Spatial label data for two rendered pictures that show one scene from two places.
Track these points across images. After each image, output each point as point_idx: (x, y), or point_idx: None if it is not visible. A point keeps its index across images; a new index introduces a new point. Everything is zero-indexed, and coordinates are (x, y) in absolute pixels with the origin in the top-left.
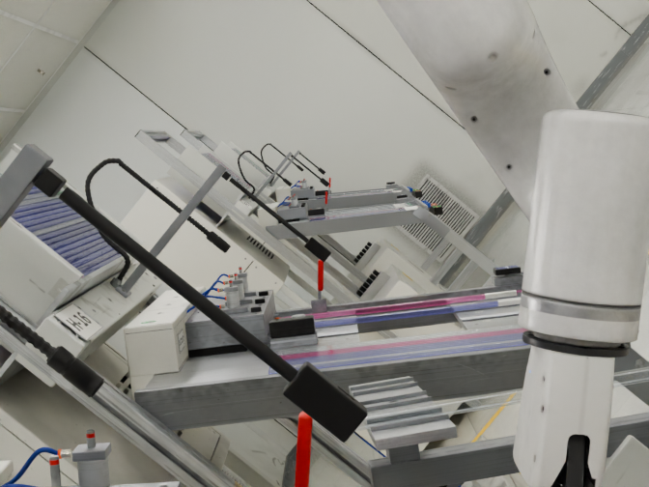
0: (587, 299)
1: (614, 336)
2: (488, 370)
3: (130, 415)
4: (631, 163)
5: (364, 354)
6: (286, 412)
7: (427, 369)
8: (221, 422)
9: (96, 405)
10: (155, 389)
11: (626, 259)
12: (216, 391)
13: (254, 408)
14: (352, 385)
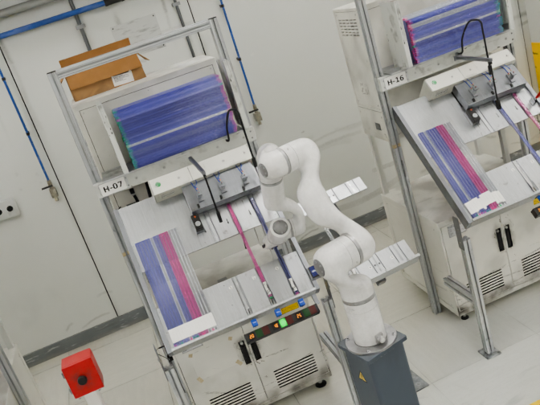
0: (267, 237)
1: (270, 243)
2: (443, 190)
3: (384, 112)
4: (272, 235)
5: (444, 151)
6: (411, 145)
7: (435, 174)
8: (402, 131)
9: (380, 103)
10: (395, 111)
11: (272, 240)
12: (403, 126)
13: (407, 137)
14: (423, 157)
